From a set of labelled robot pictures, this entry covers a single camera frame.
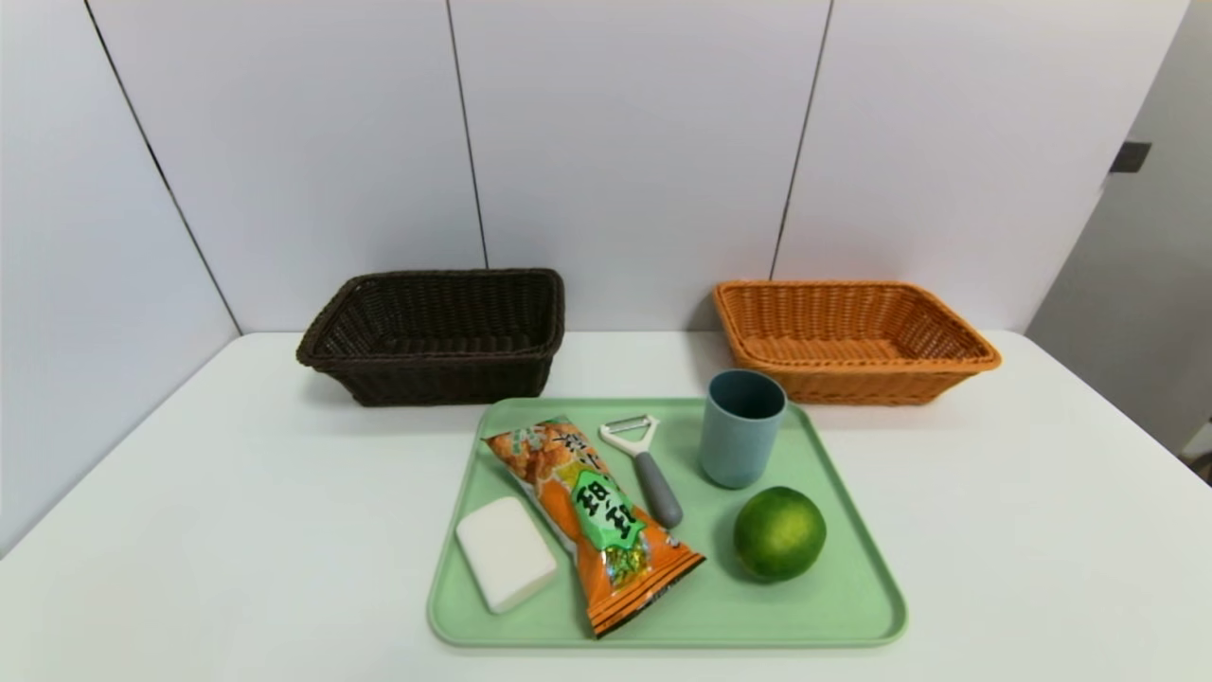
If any white peeler grey handle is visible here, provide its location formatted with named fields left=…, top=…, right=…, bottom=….
left=598, top=414, right=685, bottom=530

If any orange wicker basket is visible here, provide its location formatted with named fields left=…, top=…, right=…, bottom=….
left=712, top=279, right=1003, bottom=406

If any white soap bar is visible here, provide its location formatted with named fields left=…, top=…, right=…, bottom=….
left=454, top=495, right=559, bottom=615

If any light green plastic tray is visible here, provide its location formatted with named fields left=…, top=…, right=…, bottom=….
left=426, top=396, right=909, bottom=651

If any dark brown wicker basket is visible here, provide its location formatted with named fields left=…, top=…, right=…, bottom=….
left=295, top=268, right=566, bottom=408

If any green lime fruit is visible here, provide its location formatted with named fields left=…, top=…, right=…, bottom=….
left=733, top=486, right=828, bottom=583

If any blue-grey plastic cup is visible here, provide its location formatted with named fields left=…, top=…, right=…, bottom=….
left=699, top=368, right=789, bottom=491

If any orange snack bag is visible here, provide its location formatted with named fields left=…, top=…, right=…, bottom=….
left=483, top=415, right=707, bottom=639

